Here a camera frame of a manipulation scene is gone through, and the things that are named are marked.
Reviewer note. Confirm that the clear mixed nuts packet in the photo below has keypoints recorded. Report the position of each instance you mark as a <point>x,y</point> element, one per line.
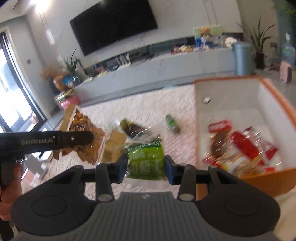
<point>78,122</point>

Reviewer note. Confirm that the heap of console snacks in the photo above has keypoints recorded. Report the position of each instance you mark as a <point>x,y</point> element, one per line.
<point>183,48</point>

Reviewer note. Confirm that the white router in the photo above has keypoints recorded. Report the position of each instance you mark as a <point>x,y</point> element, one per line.
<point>122,60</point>

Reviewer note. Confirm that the peanut packet red trim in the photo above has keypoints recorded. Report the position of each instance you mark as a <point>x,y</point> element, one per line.
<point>242,165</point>

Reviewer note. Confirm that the yellow green books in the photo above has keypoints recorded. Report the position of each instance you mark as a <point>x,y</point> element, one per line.
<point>64,93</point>

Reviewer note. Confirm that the tan snack packet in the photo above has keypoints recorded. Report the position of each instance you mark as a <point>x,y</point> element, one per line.
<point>114,143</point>

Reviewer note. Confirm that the orange brown vase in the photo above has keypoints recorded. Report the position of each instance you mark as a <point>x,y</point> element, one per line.
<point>59,82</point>

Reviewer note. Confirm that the red label dates packet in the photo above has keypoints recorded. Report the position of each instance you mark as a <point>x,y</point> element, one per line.
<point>218,141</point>

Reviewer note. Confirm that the brown teddy bear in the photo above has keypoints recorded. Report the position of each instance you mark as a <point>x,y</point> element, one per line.
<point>204,31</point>

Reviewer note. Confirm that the dark green brown snack packet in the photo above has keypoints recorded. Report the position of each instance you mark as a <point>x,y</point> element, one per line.
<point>134,127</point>

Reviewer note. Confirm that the pink space heater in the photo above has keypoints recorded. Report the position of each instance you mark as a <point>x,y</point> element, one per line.
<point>286,71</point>

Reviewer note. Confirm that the blue grey trash can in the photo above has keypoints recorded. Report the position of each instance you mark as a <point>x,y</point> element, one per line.
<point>242,58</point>

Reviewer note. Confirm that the long red white snack packet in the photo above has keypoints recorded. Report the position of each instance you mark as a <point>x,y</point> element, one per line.
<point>266,144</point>

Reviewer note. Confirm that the blue snack bag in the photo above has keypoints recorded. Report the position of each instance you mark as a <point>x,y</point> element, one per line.
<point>68,80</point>

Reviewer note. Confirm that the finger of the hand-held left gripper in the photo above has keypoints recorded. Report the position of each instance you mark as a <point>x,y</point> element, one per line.
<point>76,139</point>

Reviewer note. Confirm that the light green snack packet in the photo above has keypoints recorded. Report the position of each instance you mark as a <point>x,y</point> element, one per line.
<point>144,160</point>

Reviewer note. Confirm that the blue water jug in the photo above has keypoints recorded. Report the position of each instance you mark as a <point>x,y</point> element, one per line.
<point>288,51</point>

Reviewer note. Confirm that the orange cardboard box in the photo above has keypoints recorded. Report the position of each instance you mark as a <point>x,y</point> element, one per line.
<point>266,183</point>

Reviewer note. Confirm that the small green roll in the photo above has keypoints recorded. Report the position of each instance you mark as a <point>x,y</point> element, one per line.
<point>173,122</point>

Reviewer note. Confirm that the cream cloth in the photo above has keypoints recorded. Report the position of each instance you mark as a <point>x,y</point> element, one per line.
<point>286,213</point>

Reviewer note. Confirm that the small red sachet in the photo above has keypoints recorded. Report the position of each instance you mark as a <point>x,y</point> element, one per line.
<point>269,169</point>

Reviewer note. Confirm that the pink storage box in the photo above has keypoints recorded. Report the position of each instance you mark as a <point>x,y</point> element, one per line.
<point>69,102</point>

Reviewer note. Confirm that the tall leafy potted plant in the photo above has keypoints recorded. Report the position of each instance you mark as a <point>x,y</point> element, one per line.
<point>260,46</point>

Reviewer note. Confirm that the grey card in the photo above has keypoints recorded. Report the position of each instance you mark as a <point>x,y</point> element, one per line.
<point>34,166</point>

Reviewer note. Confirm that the wall socket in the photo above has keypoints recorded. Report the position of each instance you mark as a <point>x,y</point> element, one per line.
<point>273,44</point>

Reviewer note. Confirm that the green plant in glass vase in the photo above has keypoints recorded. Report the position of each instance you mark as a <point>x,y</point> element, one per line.
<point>71,64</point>

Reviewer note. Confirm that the grey marble television console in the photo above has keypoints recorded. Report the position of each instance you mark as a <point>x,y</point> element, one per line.
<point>161,67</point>

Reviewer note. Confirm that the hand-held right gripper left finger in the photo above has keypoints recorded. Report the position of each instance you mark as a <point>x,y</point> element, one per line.
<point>122,168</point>

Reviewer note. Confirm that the black wall television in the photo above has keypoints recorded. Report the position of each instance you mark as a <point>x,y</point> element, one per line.
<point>113,25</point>

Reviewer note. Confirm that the glass sliding door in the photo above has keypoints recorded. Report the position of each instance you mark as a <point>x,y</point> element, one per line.
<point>13,92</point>

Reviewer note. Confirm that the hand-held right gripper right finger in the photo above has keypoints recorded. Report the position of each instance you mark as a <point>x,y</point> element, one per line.
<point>170,170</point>

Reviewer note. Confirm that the person's left hand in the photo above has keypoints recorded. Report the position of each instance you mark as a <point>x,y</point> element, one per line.
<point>11,190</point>

